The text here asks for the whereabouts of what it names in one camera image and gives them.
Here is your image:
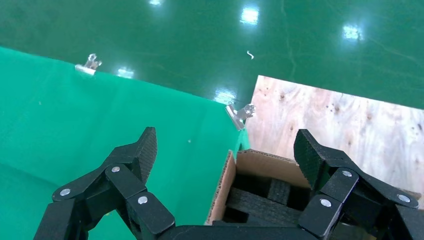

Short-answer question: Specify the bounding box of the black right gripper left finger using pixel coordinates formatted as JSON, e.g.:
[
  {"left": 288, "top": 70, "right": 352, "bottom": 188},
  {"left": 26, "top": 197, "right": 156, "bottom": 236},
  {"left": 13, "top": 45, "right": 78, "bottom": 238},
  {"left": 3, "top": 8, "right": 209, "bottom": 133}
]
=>
[{"left": 33, "top": 126, "right": 176, "bottom": 240}]

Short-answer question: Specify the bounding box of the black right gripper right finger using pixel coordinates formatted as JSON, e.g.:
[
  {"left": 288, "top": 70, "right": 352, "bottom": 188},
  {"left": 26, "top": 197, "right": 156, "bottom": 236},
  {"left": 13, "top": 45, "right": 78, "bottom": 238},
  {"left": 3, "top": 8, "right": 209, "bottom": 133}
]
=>
[{"left": 293, "top": 129, "right": 424, "bottom": 240}]

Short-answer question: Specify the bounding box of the large open brown carton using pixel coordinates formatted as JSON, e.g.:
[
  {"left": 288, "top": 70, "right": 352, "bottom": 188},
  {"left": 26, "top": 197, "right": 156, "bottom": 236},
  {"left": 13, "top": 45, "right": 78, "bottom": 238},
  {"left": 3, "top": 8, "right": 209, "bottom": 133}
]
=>
[{"left": 205, "top": 148, "right": 422, "bottom": 240}]

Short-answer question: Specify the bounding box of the light plywood board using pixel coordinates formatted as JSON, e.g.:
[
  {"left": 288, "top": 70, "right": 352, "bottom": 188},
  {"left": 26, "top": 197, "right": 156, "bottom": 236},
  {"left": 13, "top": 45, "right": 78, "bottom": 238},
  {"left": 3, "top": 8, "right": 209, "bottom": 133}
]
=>
[{"left": 244, "top": 74, "right": 424, "bottom": 200}]

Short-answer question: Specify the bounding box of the black foam insert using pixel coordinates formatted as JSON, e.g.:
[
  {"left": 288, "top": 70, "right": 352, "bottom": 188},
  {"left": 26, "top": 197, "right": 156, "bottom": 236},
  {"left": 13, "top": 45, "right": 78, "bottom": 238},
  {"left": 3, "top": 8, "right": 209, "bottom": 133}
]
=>
[{"left": 221, "top": 173, "right": 313, "bottom": 227}]

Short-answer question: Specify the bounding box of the silver binder clip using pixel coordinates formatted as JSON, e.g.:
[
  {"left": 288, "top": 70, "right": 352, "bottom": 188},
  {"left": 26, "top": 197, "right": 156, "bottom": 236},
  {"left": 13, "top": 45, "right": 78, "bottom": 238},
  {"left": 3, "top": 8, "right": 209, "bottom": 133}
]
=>
[
  {"left": 224, "top": 103, "right": 257, "bottom": 131},
  {"left": 74, "top": 53, "right": 103, "bottom": 77}
]

